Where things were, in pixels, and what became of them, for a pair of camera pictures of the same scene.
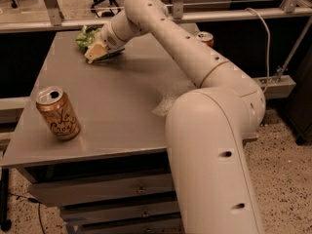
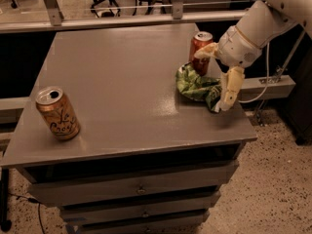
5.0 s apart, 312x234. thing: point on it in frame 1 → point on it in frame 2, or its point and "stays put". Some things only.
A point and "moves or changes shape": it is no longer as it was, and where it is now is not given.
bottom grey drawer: (160, 225) stays put
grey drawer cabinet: (113, 177) stays put
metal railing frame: (292, 6) stays put
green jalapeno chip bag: (88, 36) moves or changes shape
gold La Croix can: (58, 111) stays put
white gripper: (108, 38) → (238, 50)
